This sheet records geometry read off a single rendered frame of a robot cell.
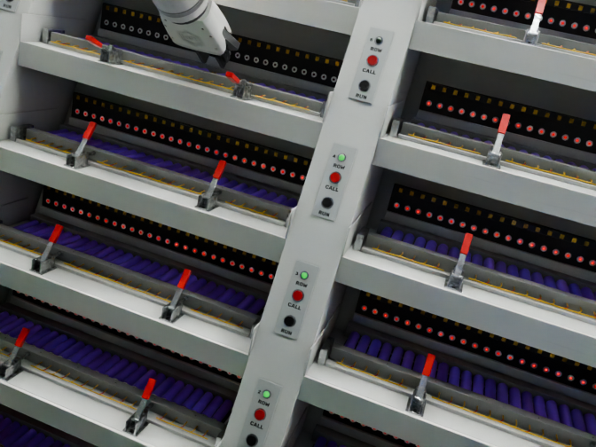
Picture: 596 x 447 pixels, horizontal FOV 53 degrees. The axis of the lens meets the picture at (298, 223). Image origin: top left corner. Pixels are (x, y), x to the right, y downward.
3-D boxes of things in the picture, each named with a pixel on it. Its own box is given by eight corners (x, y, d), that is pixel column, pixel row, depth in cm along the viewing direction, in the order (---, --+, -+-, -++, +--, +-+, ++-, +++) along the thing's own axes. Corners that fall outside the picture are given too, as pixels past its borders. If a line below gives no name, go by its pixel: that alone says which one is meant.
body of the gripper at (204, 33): (145, 11, 93) (170, 50, 104) (202, 26, 91) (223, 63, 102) (162, -28, 95) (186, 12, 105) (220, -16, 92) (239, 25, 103)
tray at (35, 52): (317, 149, 99) (330, 92, 96) (17, 65, 112) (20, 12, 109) (345, 136, 117) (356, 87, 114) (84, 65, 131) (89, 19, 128)
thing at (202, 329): (244, 379, 98) (260, 305, 94) (-49, 266, 112) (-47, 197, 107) (284, 328, 117) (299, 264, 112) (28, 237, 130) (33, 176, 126)
